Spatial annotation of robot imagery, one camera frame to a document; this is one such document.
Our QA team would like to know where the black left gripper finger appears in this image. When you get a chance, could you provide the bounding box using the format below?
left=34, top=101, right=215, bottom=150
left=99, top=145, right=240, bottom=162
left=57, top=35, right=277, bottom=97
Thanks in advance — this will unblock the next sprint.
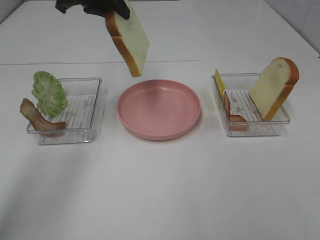
left=55, top=0, right=83, bottom=14
left=83, top=0, right=130, bottom=20

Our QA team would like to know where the white bread slice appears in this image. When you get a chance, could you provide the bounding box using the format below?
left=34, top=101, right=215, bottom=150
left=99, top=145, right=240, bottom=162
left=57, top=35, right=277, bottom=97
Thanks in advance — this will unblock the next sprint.
left=105, top=0, right=150, bottom=77

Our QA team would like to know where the green lettuce leaf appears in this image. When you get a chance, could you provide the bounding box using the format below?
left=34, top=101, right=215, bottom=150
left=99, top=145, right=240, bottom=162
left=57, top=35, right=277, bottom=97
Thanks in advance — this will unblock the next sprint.
left=31, top=71, right=68, bottom=118

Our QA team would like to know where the brown bacon strip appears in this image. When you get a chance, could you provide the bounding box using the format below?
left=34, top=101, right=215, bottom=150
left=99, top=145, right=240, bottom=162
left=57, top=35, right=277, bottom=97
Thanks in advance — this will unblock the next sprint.
left=20, top=98, right=67, bottom=131

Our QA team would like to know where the yellow cheese slice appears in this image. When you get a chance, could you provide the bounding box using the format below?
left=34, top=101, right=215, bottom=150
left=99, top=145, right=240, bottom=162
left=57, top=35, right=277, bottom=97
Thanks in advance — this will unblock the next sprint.
left=214, top=69, right=226, bottom=102

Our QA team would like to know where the pink bacon strip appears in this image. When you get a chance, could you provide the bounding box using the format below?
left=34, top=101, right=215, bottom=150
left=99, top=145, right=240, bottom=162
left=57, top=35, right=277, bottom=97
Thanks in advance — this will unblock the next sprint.
left=224, top=91, right=249, bottom=132

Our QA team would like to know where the clear plastic left tray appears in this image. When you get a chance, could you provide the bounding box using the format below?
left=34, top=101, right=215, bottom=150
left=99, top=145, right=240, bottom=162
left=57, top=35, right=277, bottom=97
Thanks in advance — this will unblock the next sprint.
left=26, top=77, right=108, bottom=145

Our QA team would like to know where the clear plastic tray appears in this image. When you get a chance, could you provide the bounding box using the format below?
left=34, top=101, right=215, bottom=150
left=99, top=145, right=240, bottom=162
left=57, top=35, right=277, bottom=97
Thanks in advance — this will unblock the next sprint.
left=211, top=73, right=290, bottom=137
left=26, top=77, right=108, bottom=145

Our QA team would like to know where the pink round plate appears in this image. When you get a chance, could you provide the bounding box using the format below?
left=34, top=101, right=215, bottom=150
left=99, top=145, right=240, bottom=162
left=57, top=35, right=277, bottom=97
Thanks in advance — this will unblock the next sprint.
left=117, top=79, right=202, bottom=141

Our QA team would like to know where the clear plastic right tray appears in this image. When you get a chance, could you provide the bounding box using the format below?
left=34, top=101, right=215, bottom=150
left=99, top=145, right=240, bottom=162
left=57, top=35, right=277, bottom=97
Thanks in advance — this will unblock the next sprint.
left=211, top=73, right=290, bottom=137

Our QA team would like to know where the upright bread slice right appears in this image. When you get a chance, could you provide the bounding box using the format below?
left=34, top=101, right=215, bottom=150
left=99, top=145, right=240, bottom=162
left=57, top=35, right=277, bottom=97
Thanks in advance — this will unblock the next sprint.
left=249, top=57, right=300, bottom=121

